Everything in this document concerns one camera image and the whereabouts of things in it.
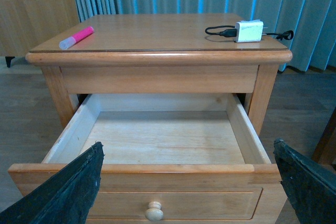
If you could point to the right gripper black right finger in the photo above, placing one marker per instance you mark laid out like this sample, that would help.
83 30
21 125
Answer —
310 187

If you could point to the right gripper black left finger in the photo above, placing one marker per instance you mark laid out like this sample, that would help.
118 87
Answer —
66 197

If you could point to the wooden drawer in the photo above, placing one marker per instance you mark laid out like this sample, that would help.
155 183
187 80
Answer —
197 154

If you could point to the pink highlighter marker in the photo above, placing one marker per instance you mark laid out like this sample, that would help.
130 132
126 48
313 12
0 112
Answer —
75 38

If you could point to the round wooden drawer knob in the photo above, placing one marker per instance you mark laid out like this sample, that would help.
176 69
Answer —
154 211

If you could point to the wooden nightstand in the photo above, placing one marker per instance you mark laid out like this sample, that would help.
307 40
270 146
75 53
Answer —
159 53

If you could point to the white power adapter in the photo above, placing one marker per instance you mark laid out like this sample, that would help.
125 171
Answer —
249 31

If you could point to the large wooden cabinet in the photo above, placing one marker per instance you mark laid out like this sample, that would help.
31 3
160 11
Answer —
27 23

